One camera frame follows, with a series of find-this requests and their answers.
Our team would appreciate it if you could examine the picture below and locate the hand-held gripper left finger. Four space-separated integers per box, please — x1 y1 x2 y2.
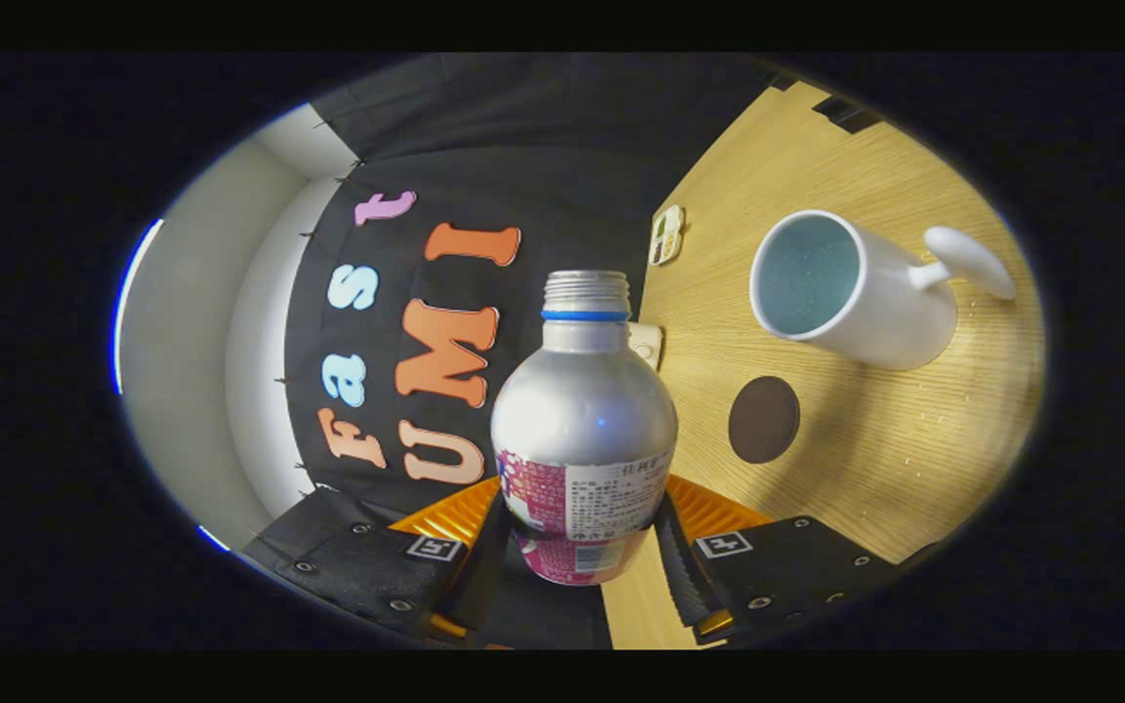
248 476 515 645

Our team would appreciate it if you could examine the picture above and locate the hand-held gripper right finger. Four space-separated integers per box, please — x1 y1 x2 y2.
655 476 925 645

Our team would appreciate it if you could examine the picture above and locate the round brown coaster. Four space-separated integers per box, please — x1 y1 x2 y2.
728 376 802 465

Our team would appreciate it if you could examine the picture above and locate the silver juice bottle red label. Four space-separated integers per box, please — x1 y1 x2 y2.
490 270 679 587

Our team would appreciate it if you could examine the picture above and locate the white cup blue inside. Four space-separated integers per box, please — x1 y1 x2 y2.
749 209 1017 372

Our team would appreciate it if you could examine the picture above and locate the white toaster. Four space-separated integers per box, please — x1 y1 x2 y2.
627 322 665 372

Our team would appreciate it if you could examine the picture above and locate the wooden table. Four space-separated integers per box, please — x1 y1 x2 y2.
602 80 1047 650

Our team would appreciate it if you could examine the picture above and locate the white compartment tray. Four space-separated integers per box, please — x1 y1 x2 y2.
648 204 686 267

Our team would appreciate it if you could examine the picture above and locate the black backdrop cloth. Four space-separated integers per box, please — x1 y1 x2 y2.
270 54 788 650

